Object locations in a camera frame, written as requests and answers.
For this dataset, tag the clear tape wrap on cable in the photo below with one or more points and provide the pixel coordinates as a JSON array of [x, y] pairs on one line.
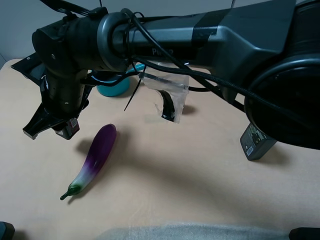
[[172, 89]]

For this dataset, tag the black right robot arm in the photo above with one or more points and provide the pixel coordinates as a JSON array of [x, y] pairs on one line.
[[263, 59]]

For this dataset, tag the black robot base right corner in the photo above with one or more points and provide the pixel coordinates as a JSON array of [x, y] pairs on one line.
[[305, 233]]

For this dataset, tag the teal saucepan with handle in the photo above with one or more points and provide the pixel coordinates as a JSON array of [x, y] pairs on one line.
[[108, 77]]

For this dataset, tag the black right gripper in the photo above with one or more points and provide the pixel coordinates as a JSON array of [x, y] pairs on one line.
[[64, 53]]

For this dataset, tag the purple toy eggplant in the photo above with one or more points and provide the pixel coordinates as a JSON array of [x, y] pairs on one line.
[[97, 156]]

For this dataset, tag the small black square jar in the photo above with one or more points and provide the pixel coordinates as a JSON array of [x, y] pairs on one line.
[[67, 129]]

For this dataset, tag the dark flat bottle black cap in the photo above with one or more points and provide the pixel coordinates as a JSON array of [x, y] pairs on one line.
[[255, 143]]

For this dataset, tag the black robot base left corner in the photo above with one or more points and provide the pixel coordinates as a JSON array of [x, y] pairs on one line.
[[7, 231]]

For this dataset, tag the grey cloth at table edge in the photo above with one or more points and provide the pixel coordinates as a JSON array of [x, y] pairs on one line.
[[190, 231]]

